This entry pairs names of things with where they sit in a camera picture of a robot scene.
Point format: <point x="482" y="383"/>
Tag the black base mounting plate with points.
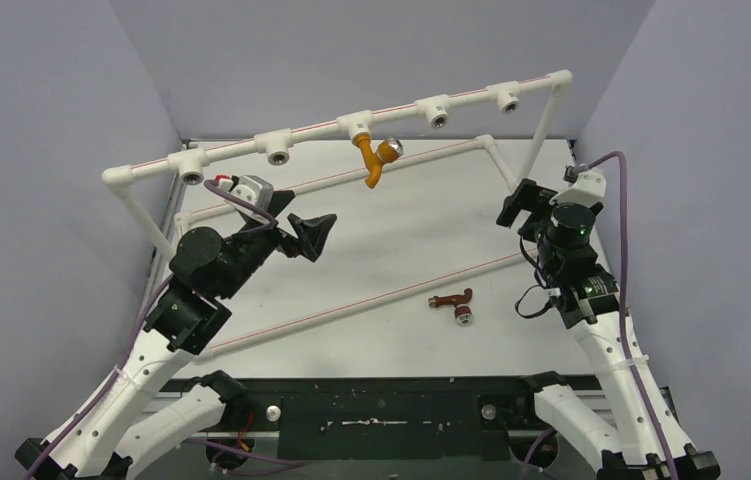
<point x="312" y="419"/>

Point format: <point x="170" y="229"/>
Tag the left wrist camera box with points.
<point x="248" y="188"/>

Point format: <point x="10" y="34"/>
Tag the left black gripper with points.
<point x="311" y="232"/>

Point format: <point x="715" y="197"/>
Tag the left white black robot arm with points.
<point x="106" y="438"/>

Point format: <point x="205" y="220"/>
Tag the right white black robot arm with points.
<point x="643" y="439"/>

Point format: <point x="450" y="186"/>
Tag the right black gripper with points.
<point x="529" y="205"/>

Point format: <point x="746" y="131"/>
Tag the red-brown water faucet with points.
<point x="459" y="302"/>

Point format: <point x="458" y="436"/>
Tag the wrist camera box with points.
<point x="586" y="187"/>
<point x="248" y="188"/>

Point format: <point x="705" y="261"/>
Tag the white pipe frame with tees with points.
<point x="189" y="164"/>

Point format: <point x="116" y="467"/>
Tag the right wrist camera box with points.
<point x="586" y="187"/>

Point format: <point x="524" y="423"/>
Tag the orange water faucet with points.
<point x="375" y="159"/>

